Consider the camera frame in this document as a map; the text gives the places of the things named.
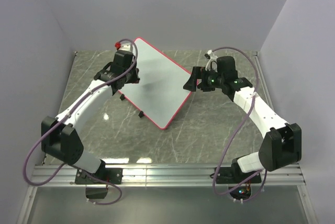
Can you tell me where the red framed whiteboard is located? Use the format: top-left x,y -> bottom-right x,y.
119,37 -> 191,130

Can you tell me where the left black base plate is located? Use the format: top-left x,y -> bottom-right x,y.
74,167 -> 123,185

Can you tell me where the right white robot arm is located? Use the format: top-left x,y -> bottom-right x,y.
183,56 -> 302,182

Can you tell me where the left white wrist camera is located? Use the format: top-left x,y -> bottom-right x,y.
115,42 -> 133,52

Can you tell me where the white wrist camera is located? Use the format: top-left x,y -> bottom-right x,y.
205,50 -> 218,71
115,42 -> 133,52

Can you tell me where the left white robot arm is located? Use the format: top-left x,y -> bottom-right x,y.
41,49 -> 140,183

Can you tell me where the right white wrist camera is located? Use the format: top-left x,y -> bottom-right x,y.
205,50 -> 218,71

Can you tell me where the aluminium front rail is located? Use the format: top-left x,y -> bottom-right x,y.
31,163 -> 306,187

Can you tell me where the right black board clip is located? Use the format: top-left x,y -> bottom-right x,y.
138,111 -> 144,118

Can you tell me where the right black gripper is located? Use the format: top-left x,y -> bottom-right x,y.
183,66 -> 225,92

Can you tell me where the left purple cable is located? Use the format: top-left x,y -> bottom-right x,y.
21,38 -> 139,206

